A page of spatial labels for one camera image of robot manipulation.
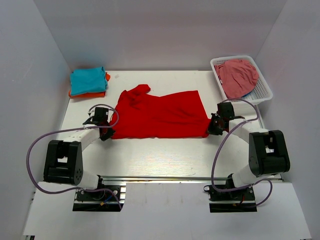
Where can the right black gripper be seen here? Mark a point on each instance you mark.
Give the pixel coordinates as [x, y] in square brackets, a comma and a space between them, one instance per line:
[211, 130]

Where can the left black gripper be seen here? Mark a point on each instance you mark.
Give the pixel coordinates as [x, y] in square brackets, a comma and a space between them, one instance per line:
[109, 135]

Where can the red t-shirt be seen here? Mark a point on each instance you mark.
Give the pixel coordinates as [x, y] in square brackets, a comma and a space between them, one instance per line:
[174, 116]

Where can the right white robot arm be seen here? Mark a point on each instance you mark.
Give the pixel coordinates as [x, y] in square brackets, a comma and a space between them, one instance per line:
[267, 149]

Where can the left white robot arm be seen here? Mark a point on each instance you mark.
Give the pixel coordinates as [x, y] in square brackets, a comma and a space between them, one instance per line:
[64, 158]

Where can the folded orange t-shirt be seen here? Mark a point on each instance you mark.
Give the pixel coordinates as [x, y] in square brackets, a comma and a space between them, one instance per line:
[86, 95]

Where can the blue garment in basket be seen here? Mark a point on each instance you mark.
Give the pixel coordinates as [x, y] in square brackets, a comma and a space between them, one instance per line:
[247, 96]

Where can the folded teal t-shirt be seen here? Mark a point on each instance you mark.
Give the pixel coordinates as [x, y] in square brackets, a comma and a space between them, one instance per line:
[88, 71]

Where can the pink t-shirt in basket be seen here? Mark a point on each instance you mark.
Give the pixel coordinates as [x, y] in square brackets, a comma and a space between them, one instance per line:
[238, 77]

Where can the white plastic basket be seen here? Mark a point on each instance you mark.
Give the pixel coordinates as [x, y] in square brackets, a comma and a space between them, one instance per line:
[260, 93]

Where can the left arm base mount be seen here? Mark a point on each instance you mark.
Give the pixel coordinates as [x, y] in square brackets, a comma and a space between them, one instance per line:
[101, 201]

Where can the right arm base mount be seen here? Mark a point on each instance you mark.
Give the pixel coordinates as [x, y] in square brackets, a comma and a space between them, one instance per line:
[238, 201]

